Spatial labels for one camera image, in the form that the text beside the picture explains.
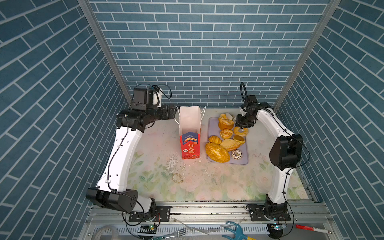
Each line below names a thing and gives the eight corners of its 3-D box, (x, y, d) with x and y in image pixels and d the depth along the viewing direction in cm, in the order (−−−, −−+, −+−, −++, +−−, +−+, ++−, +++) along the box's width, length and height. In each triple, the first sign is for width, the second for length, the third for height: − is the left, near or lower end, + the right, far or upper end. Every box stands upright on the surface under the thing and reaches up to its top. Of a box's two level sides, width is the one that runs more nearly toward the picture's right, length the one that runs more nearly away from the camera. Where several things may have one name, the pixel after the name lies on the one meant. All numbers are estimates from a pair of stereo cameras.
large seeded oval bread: (201, 152, 98) (201, 146, 93) (210, 144, 102) (211, 138, 97) (221, 169, 91) (223, 164, 85) (230, 159, 95) (232, 154, 89)
